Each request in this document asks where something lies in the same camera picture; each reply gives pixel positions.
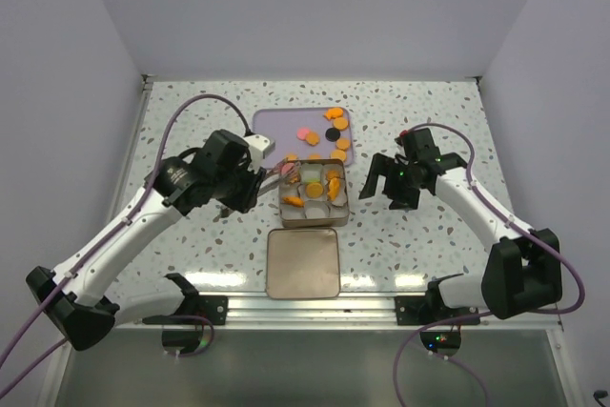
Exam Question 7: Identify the orange fish cookie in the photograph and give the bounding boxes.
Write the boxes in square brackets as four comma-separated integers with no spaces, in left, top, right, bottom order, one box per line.
[327,177,341,201]
[324,107,343,121]
[282,196,304,208]

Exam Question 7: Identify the orange swirl cookie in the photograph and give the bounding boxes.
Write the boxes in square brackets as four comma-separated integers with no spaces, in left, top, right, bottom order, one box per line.
[326,170,340,181]

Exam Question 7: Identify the pink round cookie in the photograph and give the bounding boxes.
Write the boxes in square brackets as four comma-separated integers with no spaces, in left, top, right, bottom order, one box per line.
[280,163,297,176]
[296,128,310,139]

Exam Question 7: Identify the yellow sandwich cookie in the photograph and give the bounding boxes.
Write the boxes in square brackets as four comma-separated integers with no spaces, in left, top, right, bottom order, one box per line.
[305,182,324,199]

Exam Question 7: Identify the gold tin lid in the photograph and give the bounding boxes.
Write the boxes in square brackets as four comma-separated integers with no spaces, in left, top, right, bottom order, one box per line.
[266,228,340,300]

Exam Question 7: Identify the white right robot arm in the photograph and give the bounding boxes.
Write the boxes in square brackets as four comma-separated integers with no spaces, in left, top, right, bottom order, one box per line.
[359,128,562,322]

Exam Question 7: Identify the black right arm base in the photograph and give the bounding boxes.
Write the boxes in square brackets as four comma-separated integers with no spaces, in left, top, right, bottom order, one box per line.
[394,274,480,326]

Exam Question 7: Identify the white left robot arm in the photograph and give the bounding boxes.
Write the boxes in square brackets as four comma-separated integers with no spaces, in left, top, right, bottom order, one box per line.
[26,130,275,351]

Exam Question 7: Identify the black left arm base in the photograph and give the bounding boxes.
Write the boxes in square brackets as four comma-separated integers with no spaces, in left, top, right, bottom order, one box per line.
[142,273,229,326]

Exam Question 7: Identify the orange flower cookie right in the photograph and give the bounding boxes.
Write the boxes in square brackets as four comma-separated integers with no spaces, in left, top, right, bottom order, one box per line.
[335,138,351,151]

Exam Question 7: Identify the yellow round dotted cookie lower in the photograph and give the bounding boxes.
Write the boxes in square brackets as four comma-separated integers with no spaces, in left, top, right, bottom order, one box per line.
[330,150,347,162]

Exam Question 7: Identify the yellow round dotted cookie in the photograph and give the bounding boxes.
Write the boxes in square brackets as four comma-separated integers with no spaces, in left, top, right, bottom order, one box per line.
[330,150,347,162]
[333,116,349,131]

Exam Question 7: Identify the black sandwich cookie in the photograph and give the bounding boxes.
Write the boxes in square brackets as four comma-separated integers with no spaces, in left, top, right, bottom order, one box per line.
[325,128,341,142]

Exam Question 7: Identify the yellow round dotted cookie upper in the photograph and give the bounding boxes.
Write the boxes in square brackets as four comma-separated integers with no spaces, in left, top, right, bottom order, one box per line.
[333,116,349,131]

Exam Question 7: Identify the gold cookie tin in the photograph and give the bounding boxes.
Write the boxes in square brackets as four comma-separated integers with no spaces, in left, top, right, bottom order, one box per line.
[277,159,350,229]

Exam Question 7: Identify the lilac plastic tray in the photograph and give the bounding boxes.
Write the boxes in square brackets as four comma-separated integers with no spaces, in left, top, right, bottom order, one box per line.
[252,107,356,169]

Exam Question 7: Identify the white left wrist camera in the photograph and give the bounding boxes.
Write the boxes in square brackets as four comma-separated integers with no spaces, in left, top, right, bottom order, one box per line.
[244,133,275,161]

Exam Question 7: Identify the aluminium front rail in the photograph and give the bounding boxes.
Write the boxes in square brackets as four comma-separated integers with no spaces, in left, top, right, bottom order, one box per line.
[111,292,562,330]

